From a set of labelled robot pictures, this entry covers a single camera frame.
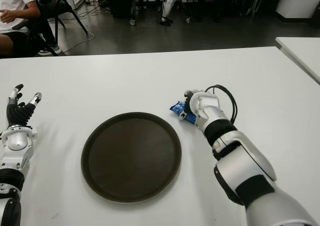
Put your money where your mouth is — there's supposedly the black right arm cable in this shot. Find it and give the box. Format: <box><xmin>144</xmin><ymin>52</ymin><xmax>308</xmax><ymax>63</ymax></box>
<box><xmin>205</xmin><ymin>85</ymin><xmax>238</xmax><ymax>124</ymax></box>

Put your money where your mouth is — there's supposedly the seated person in white shirt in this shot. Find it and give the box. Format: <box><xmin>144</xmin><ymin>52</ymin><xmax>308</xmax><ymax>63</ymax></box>
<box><xmin>0</xmin><ymin>0</ymin><xmax>42</xmax><ymax>57</ymax></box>

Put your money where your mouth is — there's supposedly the black box cabinet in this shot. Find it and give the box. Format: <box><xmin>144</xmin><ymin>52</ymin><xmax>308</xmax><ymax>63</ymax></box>
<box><xmin>109</xmin><ymin>0</ymin><xmax>137</xmax><ymax>19</ymax></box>

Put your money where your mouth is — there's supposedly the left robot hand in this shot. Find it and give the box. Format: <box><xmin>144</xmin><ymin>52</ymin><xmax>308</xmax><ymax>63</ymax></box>
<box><xmin>5</xmin><ymin>83</ymin><xmax>43</xmax><ymax>131</ymax></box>

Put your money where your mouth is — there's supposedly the white humanoid robot leg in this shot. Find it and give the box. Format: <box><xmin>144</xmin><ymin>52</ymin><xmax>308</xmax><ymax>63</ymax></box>
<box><xmin>159</xmin><ymin>0</ymin><xmax>179</xmax><ymax>26</ymax></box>

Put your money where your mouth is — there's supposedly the black wheeled stand frame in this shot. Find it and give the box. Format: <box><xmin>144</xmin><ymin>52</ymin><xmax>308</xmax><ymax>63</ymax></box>
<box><xmin>128</xmin><ymin>0</ymin><xmax>193</xmax><ymax>26</ymax></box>

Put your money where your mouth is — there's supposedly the grey white sneaker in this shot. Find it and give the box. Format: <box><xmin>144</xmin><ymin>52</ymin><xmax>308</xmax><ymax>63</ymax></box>
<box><xmin>37</xmin><ymin>44</ymin><xmax>63</xmax><ymax>56</ymax></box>

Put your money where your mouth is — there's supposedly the white floor cable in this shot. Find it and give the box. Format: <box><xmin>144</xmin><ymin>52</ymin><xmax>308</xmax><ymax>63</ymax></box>
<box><xmin>61</xmin><ymin>3</ymin><xmax>111</xmax><ymax>53</ymax></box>

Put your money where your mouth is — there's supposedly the white curved pedestal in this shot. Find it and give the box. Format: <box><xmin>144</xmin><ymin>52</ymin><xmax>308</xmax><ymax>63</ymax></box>
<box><xmin>274</xmin><ymin>0</ymin><xmax>320</xmax><ymax>19</ymax></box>

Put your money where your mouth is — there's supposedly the white side table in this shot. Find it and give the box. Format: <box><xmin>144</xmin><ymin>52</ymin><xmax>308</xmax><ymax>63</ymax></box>
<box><xmin>275</xmin><ymin>36</ymin><xmax>320</xmax><ymax>85</ymax></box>

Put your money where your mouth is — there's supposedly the blue Oreo cookie packet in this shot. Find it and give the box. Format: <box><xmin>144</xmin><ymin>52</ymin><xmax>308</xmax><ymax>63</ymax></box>
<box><xmin>168</xmin><ymin>100</ymin><xmax>197</xmax><ymax>125</ymax></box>

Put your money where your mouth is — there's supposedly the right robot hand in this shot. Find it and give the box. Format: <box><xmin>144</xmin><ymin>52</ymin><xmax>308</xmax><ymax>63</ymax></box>
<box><xmin>178</xmin><ymin>89</ymin><xmax>201</xmax><ymax>122</ymax></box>

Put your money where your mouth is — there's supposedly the black chair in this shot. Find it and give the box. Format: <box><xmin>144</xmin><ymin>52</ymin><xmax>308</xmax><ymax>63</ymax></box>
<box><xmin>12</xmin><ymin>0</ymin><xmax>90</xmax><ymax>57</ymax></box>

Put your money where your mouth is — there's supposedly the round dark brown tray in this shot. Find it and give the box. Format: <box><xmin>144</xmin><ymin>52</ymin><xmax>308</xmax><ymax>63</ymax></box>
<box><xmin>80</xmin><ymin>112</ymin><xmax>183</xmax><ymax>202</ymax></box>

